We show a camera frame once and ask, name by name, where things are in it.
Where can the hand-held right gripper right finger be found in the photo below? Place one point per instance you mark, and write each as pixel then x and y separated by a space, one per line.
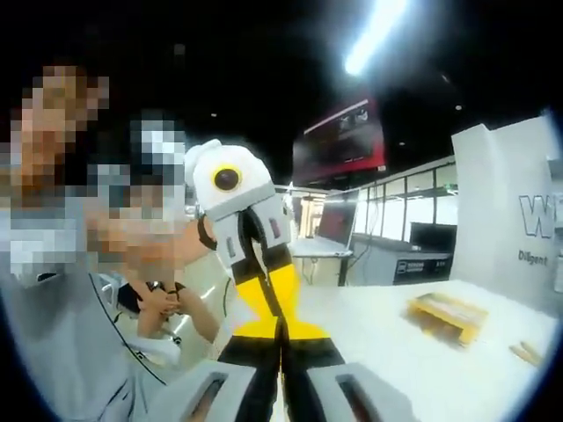
pixel 312 351

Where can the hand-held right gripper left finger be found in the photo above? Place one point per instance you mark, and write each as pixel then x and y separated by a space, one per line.
pixel 246 351

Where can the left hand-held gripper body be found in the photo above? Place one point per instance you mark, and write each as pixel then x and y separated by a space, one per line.
pixel 206 154

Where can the yellow coffee pouch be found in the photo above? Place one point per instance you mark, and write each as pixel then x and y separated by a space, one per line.
pixel 525 353

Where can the black wristband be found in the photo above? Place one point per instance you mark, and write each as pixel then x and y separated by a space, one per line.
pixel 204 237

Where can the silver laptop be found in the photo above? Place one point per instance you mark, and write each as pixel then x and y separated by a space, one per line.
pixel 336 220

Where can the black cabinet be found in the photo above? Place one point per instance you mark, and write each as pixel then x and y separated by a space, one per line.
pixel 422 266

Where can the yellow cardboard box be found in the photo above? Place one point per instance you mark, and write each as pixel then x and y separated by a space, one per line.
pixel 444 307

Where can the black monitor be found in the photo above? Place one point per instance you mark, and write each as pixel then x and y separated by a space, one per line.
pixel 433 237

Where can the long ceiling light strip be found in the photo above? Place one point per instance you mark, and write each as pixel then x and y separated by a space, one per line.
pixel 365 44

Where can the red wall screen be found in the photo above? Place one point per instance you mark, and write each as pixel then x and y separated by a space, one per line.
pixel 338 145

